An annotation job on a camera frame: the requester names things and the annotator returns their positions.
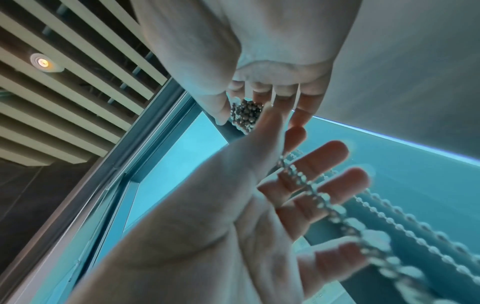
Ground metal bead blind chain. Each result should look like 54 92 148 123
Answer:
229 99 480 304

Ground grey roller blind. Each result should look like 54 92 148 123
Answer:
313 0 480 167

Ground grey window frame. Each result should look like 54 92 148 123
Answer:
0 77 233 304

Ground round recessed ceiling light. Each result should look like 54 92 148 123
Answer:
29 53 65 73

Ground person's left hand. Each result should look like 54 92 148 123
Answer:
67 107 373 304

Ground person's right hand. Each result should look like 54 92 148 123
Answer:
131 0 363 130

